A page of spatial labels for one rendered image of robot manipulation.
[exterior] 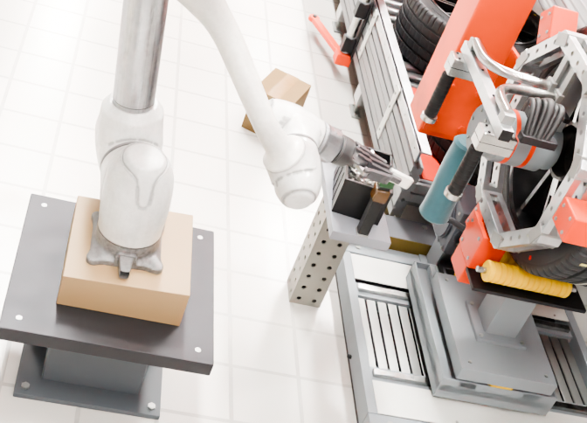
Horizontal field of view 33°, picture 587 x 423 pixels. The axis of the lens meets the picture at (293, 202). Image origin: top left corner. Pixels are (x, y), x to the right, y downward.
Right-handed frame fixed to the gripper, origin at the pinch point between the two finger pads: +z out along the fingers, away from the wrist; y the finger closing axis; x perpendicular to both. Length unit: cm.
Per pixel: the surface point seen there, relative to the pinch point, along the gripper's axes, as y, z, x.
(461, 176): -12.7, 4.3, -14.1
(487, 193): 11.8, 33.6, -1.9
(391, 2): 205, 74, 23
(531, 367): -13, 68, 29
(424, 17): 150, 61, 5
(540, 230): -22.1, 25.3, -15.0
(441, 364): -10, 46, 42
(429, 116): 21.1, 8.7, -10.0
